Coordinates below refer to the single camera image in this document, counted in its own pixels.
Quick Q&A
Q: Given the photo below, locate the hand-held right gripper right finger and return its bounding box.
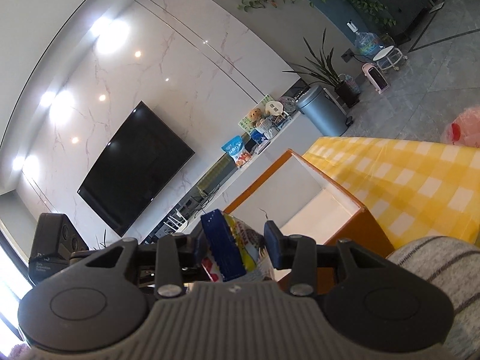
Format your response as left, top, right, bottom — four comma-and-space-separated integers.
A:
263, 220, 391, 298

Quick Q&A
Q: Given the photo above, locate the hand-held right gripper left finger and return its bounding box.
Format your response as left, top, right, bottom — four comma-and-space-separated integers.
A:
71, 232, 206, 301

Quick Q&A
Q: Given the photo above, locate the blue and yellow snack packet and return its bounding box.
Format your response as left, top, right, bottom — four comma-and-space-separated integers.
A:
200, 210, 276, 284

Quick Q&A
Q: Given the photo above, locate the orange storage box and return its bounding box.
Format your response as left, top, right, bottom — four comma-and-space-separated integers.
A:
224, 149, 395, 293

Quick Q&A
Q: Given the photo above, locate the white router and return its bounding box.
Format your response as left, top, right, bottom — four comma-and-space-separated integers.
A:
161, 210, 189, 233

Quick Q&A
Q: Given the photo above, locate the black flat television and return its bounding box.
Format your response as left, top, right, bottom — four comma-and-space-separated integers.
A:
77, 100, 196, 238

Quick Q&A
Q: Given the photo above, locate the blue snack bag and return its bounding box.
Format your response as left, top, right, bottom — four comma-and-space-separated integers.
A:
221, 135, 253, 168

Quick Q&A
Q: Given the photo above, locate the white marble media console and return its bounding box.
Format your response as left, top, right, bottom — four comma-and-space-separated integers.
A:
140, 109, 327, 246

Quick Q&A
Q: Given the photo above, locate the green printed board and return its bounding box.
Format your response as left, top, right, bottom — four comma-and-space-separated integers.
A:
239, 94, 272, 134

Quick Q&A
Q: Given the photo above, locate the grey pedal trash can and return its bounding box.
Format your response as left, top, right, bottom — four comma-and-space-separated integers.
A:
296, 84, 355, 137

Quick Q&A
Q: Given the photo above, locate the yellow checkered tablecloth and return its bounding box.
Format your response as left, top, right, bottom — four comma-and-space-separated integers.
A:
302, 136, 480, 248

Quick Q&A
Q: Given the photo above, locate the potted long-leaf plant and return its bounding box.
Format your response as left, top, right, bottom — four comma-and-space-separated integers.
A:
283, 28, 362, 107

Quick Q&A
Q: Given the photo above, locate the person's grey striped garment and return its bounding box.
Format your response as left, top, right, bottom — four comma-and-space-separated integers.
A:
386, 235, 480, 360

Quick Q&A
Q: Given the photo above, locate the pink space heater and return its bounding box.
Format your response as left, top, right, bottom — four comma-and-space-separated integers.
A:
362, 63, 391, 94

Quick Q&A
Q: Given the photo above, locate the pink plastic bag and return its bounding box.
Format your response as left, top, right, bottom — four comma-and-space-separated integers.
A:
440, 106, 480, 147

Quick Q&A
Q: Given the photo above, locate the white round stool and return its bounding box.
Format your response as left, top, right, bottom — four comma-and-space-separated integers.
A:
373, 46, 407, 73

